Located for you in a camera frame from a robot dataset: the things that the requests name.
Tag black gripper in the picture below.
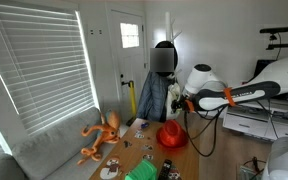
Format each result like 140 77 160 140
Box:
170 96 188 113

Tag orange sequin hat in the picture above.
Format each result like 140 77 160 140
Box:
155 118 190 149

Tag black hat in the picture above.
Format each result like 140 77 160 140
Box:
154 40 179 77

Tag white wooden coat rack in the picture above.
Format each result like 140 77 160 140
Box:
164 11 184 81

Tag beige tote bag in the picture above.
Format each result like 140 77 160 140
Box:
165 82 183 121

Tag dark grey jacket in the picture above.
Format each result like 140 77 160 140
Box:
136 70 172 123

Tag small white sticker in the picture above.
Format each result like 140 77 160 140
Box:
133 130 145 140

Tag white door with window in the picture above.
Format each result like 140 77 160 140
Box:
109 9 149 123

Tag black remote control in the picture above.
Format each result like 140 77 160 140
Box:
157 158 174 180

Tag white TV stand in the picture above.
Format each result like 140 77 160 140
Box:
222 97 288 142

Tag red teal christmas sticker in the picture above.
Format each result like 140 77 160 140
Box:
167 166 183 180

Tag orange octopus plush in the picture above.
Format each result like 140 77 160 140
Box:
76 109 122 166

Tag black television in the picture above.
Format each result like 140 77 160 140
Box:
252 58 279 81

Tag snowman sticker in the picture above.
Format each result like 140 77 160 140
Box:
98 156 124 180

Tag grey sofa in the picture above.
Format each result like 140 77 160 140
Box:
0 106 122 180

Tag wide white window blind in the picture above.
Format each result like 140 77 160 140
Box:
0 2 96 136

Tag yellow stick black handle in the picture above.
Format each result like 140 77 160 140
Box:
121 79 139 127

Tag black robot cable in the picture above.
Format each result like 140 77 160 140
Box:
183 99 229 158

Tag tangled floor cables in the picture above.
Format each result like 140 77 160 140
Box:
238 155 269 180

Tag black camera on boom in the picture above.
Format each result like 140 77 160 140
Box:
258 26 288 51

